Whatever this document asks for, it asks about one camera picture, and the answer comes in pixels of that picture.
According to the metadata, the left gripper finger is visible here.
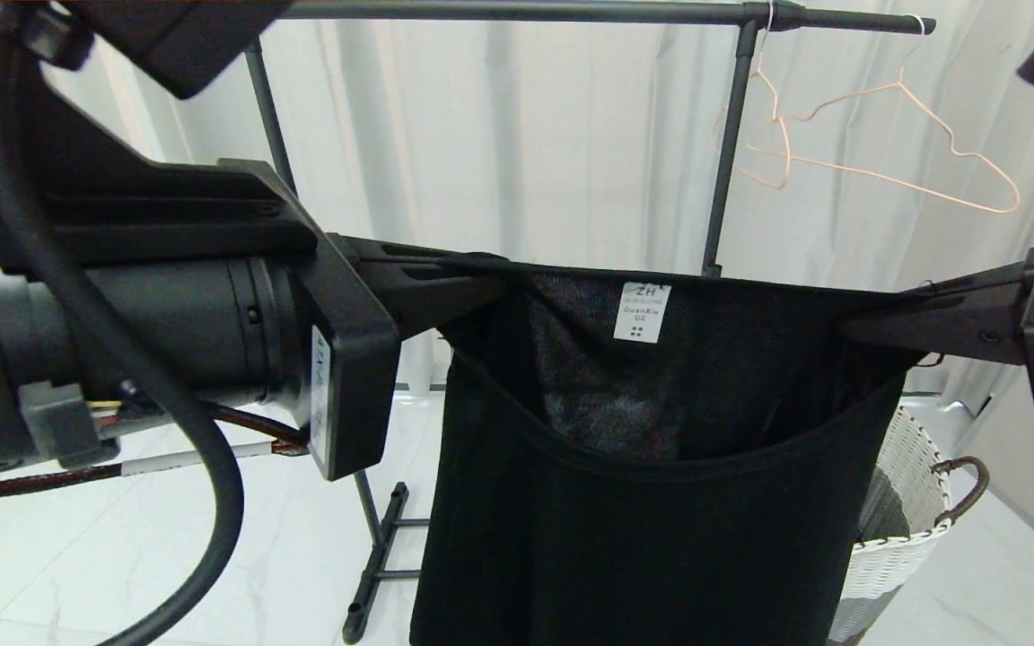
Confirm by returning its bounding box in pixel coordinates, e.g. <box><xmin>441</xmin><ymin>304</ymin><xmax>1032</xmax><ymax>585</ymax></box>
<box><xmin>337</xmin><ymin>233</ymin><xmax>511</xmax><ymax>277</ymax></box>
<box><xmin>363</xmin><ymin>269</ymin><xmax>509</xmax><ymax>342</ymax></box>

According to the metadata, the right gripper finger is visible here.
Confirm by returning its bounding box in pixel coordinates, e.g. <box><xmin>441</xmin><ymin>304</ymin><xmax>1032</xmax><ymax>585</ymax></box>
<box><xmin>838</xmin><ymin>296</ymin><xmax>1031</xmax><ymax>366</ymax></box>
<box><xmin>898</xmin><ymin>258</ymin><xmax>1034</xmax><ymax>302</ymax></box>

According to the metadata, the black clothes rack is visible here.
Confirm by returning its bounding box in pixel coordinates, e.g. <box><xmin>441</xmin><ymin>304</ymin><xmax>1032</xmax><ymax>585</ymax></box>
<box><xmin>243</xmin><ymin>0</ymin><xmax>937</xmax><ymax>645</ymax></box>

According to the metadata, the white laundry basket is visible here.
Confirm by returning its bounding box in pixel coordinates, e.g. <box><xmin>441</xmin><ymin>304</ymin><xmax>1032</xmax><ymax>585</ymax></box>
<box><xmin>827</xmin><ymin>402</ymin><xmax>992</xmax><ymax>645</ymax></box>

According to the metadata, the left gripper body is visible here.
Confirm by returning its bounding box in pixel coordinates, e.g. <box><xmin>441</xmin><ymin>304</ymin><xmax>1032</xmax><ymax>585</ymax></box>
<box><xmin>0</xmin><ymin>231</ymin><xmax>403</xmax><ymax>483</ymax></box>

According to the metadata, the pink clothes hanger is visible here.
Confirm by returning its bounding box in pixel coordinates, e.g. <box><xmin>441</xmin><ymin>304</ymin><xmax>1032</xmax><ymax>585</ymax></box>
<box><xmin>744</xmin><ymin>16</ymin><xmax>1021</xmax><ymax>215</ymax></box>
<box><xmin>712</xmin><ymin>36</ymin><xmax>793</xmax><ymax>191</ymax></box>

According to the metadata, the black sleeveless shirt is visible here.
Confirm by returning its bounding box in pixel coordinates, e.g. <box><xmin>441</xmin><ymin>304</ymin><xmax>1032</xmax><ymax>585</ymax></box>
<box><xmin>409</xmin><ymin>256</ymin><xmax>933</xmax><ymax>646</ymax></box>

